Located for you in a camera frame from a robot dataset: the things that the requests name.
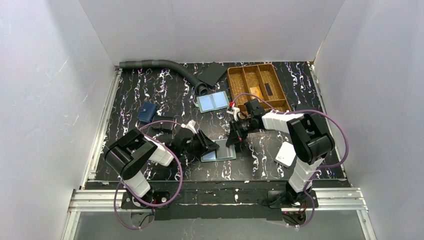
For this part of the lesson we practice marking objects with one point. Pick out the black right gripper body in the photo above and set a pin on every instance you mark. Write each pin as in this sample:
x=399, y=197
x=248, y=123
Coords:
x=237, y=130

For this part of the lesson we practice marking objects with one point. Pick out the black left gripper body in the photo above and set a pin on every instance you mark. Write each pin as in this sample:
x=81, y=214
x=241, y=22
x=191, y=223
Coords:
x=201, y=141

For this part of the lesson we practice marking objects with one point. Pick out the mint green card holder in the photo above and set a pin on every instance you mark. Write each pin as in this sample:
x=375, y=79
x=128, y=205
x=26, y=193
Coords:
x=211, y=157

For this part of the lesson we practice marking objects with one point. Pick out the black credit card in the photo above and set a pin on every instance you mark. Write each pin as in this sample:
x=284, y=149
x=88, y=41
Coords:
x=224, y=152

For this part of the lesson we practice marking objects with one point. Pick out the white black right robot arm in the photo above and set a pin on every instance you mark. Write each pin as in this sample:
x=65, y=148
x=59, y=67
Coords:
x=310, y=138

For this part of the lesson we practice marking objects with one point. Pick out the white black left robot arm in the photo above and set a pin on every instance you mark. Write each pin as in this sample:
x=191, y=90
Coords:
x=128, y=155

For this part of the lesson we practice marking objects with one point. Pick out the orange card in tray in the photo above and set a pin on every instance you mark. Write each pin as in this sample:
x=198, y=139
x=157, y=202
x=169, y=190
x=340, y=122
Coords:
x=256, y=90

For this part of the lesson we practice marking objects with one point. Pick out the black card in tray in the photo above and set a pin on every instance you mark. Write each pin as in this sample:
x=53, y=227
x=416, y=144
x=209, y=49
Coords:
x=268, y=89

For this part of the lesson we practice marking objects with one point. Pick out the open mint card holder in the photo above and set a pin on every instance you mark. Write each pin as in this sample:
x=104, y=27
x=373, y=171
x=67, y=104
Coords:
x=212, y=102

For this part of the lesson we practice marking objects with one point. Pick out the black snap wallet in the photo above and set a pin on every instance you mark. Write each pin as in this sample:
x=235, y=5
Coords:
x=163, y=123

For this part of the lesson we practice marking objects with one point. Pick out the white rectangular box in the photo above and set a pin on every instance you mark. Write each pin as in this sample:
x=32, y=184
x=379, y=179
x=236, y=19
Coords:
x=286, y=155

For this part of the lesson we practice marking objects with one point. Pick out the wicker divided tray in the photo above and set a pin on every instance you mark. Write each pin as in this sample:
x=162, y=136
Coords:
x=260, y=80

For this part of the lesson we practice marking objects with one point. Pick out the navy blue wallet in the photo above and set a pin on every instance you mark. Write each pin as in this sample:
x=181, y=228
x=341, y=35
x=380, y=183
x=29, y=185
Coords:
x=147, y=112

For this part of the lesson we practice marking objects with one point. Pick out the black flat pad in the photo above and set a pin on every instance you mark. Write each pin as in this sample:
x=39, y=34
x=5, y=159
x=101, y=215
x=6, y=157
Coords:
x=212, y=74

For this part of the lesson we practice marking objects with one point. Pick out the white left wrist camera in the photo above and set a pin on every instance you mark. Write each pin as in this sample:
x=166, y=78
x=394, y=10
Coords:
x=191, y=125

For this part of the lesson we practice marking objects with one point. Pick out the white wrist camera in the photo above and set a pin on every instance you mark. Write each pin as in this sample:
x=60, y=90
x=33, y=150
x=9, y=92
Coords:
x=191, y=125
x=233, y=110

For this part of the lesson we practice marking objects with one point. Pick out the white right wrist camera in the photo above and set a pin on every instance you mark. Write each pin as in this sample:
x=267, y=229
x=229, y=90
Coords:
x=233, y=110

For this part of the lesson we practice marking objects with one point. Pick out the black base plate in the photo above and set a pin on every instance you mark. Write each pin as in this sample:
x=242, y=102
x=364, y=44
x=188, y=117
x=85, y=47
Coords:
x=231, y=200

